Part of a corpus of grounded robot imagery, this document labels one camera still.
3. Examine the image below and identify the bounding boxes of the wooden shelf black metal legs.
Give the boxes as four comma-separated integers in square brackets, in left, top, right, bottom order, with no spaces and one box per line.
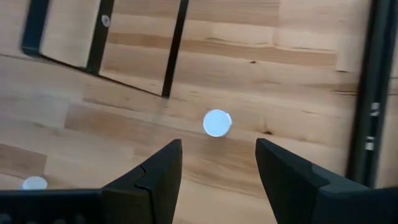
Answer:
[20,0,190,99]

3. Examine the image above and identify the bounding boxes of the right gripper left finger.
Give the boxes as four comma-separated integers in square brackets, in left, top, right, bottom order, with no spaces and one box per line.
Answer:
[0,139,183,224]

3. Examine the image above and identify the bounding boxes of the green pill bottle white cap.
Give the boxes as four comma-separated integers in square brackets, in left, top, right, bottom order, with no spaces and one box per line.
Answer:
[21,175,49,190]
[202,109,233,138]

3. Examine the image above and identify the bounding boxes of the black aluminium table frame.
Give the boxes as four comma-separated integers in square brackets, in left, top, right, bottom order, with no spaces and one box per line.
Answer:
[345,0,398,189]

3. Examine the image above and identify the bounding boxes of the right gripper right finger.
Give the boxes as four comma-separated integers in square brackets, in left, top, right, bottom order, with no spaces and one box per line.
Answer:
[255,138,398,224]

